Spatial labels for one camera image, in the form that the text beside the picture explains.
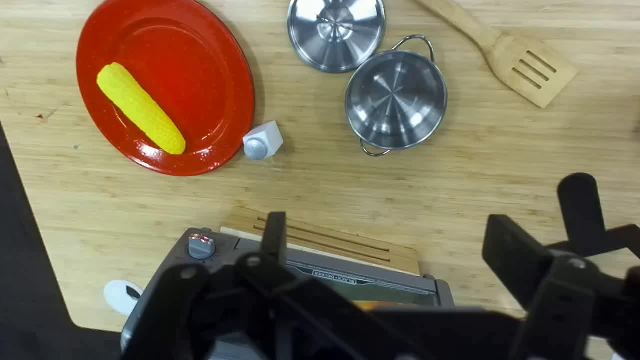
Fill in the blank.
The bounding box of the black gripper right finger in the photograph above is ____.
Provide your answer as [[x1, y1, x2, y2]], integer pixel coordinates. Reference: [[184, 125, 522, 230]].
[[482, 173, 640, 360]]

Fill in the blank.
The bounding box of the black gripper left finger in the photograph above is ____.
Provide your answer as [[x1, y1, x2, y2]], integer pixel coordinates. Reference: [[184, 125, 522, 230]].
[[122, 213, 429, 360]]

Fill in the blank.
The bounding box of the white salt shaker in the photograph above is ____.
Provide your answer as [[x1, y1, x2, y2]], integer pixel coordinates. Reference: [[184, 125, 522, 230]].
[[243, 123, 284, 161]]

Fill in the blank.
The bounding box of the steel pot lid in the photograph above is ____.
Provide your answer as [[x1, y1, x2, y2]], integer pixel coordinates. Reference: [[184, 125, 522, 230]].
[[287, 0, 387, 74]]

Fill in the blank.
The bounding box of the small steel pot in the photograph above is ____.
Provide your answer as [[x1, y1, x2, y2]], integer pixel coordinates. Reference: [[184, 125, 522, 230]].
[[345, 35, 449, 159]]

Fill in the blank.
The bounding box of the grey toaster oven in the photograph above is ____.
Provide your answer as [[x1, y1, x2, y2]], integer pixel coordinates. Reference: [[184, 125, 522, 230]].
[[120, 229, 454, 349]]

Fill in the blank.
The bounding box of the white table grommet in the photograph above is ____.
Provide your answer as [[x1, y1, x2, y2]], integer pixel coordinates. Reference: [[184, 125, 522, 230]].
[[102, 281, 142, 316]]

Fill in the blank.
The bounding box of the wooden slotted spatula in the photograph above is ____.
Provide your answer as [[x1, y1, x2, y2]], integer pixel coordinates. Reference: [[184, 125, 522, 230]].
[[419, 0, 579, 108]]

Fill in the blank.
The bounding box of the red oval plate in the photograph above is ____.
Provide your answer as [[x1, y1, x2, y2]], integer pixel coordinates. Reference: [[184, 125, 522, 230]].
[[77, 0, 256, 177]]

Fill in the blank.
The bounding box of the yellow toy corn cob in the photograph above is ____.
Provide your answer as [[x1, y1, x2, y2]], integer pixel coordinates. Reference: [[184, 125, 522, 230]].
[[97, 63, 186, 156]]

